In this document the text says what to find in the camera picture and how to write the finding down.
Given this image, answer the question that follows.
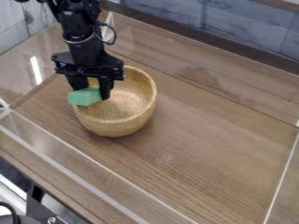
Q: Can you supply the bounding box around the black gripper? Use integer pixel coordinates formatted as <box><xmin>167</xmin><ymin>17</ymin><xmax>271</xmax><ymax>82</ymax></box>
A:
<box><xmin>51</xmin><ymin>38</ymin><xmax>127</xmax><ymax>102</ymax></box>

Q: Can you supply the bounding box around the green rectangular block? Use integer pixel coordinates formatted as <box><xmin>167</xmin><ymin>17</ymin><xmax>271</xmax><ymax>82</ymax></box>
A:
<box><xmin>68</xmin><ymin>86</ymin><xmax>101</xmax><ymax>106</ymax></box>

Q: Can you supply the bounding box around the wooden bowl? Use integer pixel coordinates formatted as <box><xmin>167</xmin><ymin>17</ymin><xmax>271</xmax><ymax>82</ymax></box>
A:
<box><xmin>72</xmin><ymin>66</ymin><xmax>158</xmax><ymax>137</ymax></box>

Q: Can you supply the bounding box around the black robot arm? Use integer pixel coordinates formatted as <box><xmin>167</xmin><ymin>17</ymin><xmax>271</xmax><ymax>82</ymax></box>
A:
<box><xmin>35</xmin><ymin>0</ymin><xmax>125</xmax><ymax>101</ymax></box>

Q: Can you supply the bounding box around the black table clamp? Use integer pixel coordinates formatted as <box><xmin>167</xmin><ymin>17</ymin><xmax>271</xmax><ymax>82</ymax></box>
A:
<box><xmin>25</xmin><ymin>185</ymin><xmax>68</xmax><ymax>224</ymax></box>

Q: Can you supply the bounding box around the clear acrylic tray wall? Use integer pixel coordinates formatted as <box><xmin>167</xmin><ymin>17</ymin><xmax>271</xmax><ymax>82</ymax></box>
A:
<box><xmin>0</xmin><ymin>99</ymin><xmax>196</xmax><ymax>224</ymax></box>

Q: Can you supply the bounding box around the black cable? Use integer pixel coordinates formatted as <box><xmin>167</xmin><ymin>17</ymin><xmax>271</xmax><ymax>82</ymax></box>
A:
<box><xmin>0</xmin><ymin>200</ymin><xmax>23</xmax><ymax>224</ymax></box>

